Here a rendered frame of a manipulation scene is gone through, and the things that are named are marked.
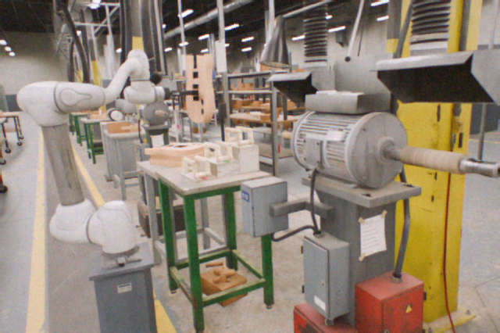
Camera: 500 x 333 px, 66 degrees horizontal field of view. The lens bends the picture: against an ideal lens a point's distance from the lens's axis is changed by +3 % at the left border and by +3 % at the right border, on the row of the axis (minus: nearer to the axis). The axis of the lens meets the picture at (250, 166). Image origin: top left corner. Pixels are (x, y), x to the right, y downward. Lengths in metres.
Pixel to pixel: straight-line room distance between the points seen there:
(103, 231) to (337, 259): 1.06
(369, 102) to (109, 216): 1.21
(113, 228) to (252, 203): 0.72
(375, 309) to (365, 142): 0.55
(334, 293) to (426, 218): 1.13
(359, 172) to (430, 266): 1.33
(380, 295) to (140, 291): 1.09
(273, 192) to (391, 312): 0.56
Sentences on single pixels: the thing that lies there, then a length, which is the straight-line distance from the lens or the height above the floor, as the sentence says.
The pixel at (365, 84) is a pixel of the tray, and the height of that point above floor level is 1.47.
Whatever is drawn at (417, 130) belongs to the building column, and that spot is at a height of 1.18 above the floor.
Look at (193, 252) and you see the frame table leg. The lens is 2.28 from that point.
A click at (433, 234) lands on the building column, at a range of 2.45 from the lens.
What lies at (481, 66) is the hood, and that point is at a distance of 1.14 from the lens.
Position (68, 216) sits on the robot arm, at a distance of 1.93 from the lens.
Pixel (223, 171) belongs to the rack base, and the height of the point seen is 0.97.
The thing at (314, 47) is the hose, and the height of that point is 1.62.
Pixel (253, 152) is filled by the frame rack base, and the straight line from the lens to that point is 2.43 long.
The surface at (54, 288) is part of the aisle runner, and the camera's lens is 3.48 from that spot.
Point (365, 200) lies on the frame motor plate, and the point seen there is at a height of 1.11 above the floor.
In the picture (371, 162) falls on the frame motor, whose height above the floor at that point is 1.22.
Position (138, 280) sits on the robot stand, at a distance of 1.91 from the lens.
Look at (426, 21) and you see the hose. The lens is 1.27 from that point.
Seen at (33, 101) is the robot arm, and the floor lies 1.46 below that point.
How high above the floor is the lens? 1.49
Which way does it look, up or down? 12 degrees down
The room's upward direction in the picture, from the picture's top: 3 degrees counter-clockwise
